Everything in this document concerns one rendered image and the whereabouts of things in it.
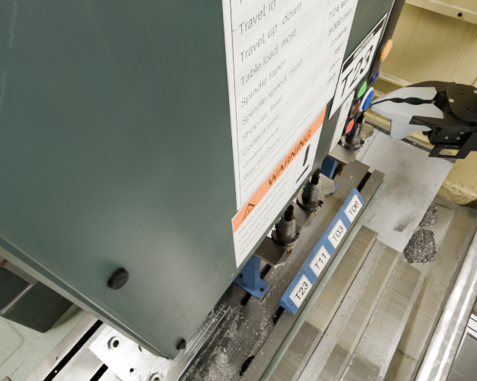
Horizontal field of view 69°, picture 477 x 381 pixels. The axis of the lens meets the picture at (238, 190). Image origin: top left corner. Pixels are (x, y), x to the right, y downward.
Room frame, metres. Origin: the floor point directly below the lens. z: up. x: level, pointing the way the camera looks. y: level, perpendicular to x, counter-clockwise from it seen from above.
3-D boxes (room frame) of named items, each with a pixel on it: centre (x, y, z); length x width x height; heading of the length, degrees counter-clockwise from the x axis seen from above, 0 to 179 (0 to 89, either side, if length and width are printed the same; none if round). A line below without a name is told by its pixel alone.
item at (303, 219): (0.39, -0.13, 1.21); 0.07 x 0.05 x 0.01; 51
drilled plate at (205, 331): (0.21, 0.22, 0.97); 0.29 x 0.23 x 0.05; 141
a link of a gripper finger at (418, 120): (0.33, -0.29, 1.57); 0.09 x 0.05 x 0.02; 81
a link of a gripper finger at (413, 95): (0.37, -0.25, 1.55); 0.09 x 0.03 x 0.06; 81
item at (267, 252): (0.30, -0.07, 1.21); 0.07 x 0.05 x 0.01; 51
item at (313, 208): (0.43, -0.17, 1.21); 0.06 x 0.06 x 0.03
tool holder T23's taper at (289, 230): (0.34, -0.10, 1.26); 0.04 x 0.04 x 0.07
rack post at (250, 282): (0.34, -0.02, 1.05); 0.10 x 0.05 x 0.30; 51
